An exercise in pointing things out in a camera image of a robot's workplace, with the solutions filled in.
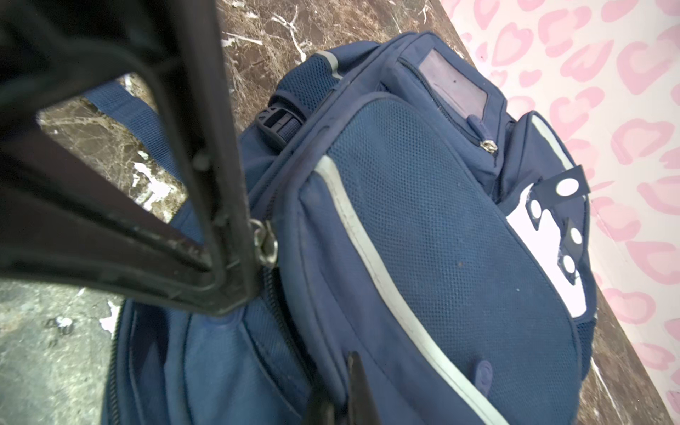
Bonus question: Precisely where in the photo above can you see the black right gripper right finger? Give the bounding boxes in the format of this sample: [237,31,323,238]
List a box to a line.
[347,352,382,425]

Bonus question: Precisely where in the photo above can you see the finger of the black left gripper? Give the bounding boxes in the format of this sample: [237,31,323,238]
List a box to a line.
[1,1,260,316]

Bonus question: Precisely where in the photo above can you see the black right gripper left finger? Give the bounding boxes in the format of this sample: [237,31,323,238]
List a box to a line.
[302,382,336,425]

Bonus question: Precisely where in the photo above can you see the navy blue student backpack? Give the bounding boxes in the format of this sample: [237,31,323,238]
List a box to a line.
[101,32,597,424]

